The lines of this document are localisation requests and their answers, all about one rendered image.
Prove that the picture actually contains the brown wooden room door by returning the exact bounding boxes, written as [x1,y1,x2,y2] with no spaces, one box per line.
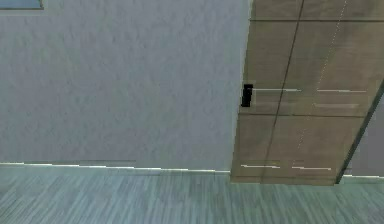
[229,0,384,186]

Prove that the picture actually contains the black door handle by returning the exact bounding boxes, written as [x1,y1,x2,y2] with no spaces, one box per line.
[240,83,254,108]

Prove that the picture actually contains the blue framed wall picture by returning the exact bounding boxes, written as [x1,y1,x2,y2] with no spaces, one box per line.
[0,0,45,11]

